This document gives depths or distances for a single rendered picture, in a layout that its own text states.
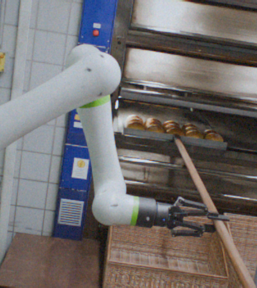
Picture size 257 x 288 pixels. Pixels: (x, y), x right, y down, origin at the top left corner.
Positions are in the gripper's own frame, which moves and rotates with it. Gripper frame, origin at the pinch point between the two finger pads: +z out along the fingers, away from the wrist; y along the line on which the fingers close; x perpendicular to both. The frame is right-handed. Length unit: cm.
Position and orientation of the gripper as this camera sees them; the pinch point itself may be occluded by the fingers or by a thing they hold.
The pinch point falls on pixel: (216, 222)
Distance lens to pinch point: 166.6
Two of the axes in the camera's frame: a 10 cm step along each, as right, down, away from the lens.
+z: 9.9, 1.5, 0.8
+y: -1.6, 9.5, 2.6
